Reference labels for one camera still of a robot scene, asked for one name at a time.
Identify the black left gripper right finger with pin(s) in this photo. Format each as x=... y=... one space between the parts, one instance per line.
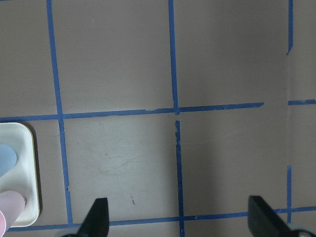
x=263 y=221

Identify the white plastic tray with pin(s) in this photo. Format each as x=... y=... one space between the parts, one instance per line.
x=22 y=178

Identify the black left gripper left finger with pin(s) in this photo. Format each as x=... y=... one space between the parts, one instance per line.
x=96 y=223

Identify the pink plastic cup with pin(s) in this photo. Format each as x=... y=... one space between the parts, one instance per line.
x=12 y=206

